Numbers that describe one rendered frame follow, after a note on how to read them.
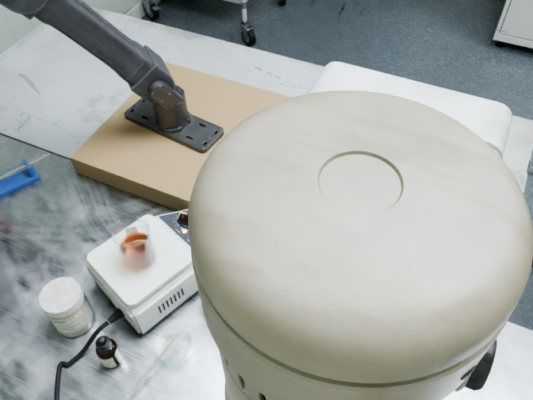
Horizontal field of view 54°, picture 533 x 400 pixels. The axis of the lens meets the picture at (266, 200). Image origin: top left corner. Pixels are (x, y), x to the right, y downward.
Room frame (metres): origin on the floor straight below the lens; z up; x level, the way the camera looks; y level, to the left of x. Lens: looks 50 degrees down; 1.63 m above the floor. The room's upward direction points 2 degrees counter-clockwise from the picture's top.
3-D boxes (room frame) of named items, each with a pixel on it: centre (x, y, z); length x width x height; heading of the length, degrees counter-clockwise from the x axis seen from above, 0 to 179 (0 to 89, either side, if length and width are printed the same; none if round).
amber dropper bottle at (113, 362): (0.31, 0.23, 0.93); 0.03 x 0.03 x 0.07
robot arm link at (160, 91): (0.76, 0.18, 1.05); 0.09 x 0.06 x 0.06; 23
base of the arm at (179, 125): (0.77, 0.18, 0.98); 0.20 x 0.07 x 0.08; 57
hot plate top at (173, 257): (0.43, 0.19, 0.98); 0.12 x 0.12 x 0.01; 43
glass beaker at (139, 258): (0.43, 0.19, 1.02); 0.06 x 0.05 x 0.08; 48
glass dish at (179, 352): (0.32, 0.14, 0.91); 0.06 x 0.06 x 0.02
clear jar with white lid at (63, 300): (0.38, 0.30, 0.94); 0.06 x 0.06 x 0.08
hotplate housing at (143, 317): (0.45, 0.17, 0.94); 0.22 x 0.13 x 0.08; 133
